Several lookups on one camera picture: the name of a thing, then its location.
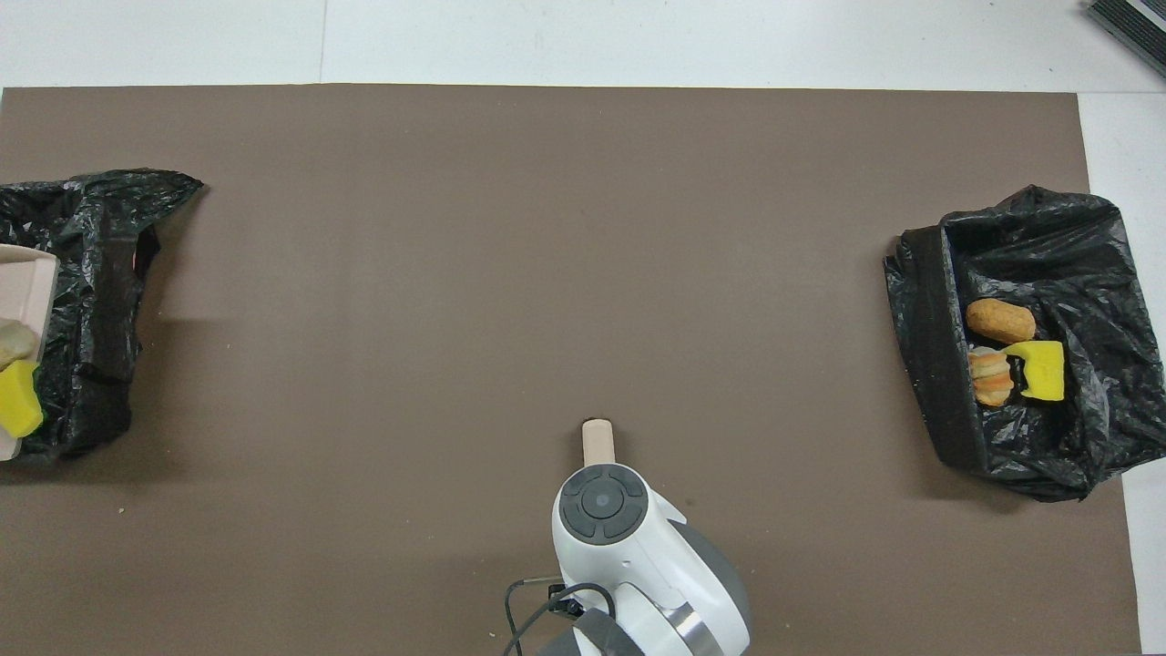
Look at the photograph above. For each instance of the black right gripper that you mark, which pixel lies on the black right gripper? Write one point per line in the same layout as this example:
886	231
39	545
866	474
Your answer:
560	599

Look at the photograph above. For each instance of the beige hand brush black bristles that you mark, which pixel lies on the beige hand brush black bristles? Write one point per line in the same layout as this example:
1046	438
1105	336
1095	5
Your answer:
598	442

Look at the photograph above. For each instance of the pale orange layered sponge chunk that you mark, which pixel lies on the pale orange layered sponge chunk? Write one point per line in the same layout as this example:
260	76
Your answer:
991	378

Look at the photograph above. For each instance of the brown sponge chunk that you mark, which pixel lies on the brown sponge chunk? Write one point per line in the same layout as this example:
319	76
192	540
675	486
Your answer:
1000	321

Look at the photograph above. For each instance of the notched yellow sponge piece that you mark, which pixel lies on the notched yellow sponge piece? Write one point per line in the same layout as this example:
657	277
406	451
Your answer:
1043	372

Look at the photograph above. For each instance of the beige plastic dustpan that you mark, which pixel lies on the beige plastic dustpan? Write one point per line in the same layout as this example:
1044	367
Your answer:
27	282

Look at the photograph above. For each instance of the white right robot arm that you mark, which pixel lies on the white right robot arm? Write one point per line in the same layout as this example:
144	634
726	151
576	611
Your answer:
601	506

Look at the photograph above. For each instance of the black plastic bin bag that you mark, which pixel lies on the black plastic bin bag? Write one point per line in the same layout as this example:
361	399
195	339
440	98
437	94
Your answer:
1093	437
91	273

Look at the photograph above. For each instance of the brown table mat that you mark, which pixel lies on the brown table mat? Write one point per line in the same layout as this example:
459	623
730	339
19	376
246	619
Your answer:
455	228

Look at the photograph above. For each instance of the dark ribbed metal object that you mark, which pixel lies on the dark ribbed metal object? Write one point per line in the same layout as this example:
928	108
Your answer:
1134	23

